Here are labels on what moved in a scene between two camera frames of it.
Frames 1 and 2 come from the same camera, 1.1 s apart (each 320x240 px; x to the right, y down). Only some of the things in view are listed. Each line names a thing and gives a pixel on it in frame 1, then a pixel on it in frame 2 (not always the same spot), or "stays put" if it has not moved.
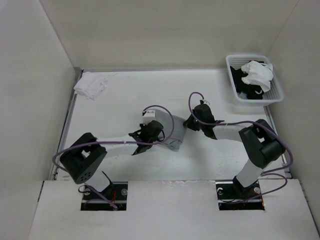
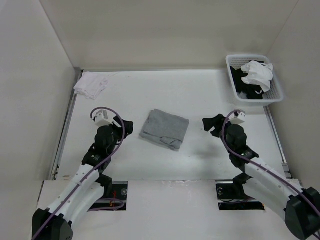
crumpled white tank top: (258, 74) stays put
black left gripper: (142, 126) -> (128, 128)
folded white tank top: (90, 85) stays put
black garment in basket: (252, 91) stays put
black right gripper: (188, 123) -> (216, 121)
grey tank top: (174, 142) stays put
